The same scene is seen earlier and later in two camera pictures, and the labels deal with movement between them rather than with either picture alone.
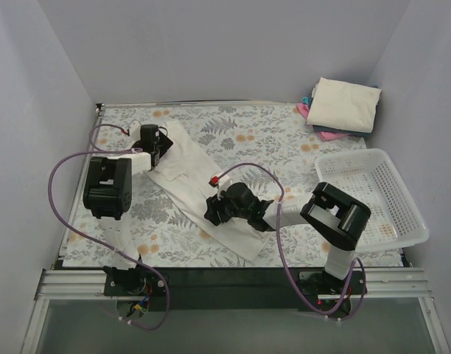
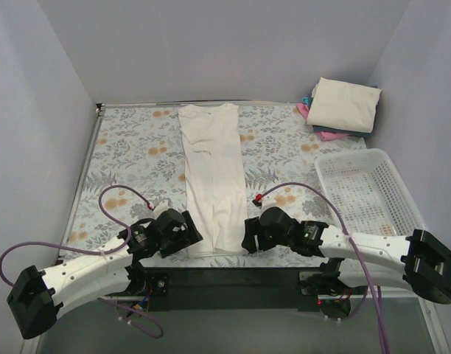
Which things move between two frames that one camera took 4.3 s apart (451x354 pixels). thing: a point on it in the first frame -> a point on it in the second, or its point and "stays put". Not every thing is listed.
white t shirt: x=185 y=169 -> x=216 y=189
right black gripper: x=216 y=210 -> x=250 y=236
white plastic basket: x=371 y=178 stays put
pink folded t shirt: x=304 y=109 stays put
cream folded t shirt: x=343 y=105 stays put
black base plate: x=232 y=289 stays put
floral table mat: x=218 y=185 stays put
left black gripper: x=163 y=144 -> x=190 y=232
